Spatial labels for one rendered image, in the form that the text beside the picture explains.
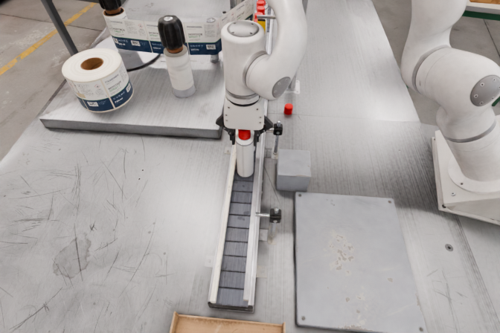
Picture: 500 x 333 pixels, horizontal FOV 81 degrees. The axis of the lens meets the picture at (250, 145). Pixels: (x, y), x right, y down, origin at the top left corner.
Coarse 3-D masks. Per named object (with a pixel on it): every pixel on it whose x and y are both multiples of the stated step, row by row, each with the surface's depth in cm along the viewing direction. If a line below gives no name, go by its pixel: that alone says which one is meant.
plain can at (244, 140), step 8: (240, 136) 77; (248, 136) 77; (240, 144) 78; (248, 144) 78; (240, 152) 81; (248, 152) 81; (240, 160) 84; (248, 160) 84; (240, 168) 87; (248, 168) 87; (240, 176) 90; (248, 176) 90
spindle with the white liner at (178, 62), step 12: (168, 24) 92; (180, 24) 95; (168, 36) 94; (180, 36) 96; (168, 48) 100; (180, 48) 100; (168, 60) 102; (180, 60) 102; (180, 72) 105; (180, 84) 109; (192, 84) 113; (180, 96) 114
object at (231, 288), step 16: (256, 144) 99; (240, 192) 87; (240, 208) 84; (240, 224) 81; (240, 240) 78; (224, 256) 75; (240, 256) 76; (224, 272) 73; (240, 272) 73; (224, 288) 70; (240, 288) 70; (224, 304) 68; (240, 304) 68
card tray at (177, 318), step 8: (176, 320) 70; (184, 320) 70; (192, 320) 70; (200, 320) 70; (208, 320) 70; (216, 320) 70; (224, 320) 70; (232, 320) 70; (240, 320) 70; (176, 328) 69; (184, 328) 69; (192, 328) 69; (200, 328) 69; (208, 328) 69; (216, 328) 69; (224, 328) 69; (232, 328) 69; (240, 328) 69; (248, 328) 69; (256, 328) 69; (264, 328) 69; (272, 328) 69; (280, 328) 69
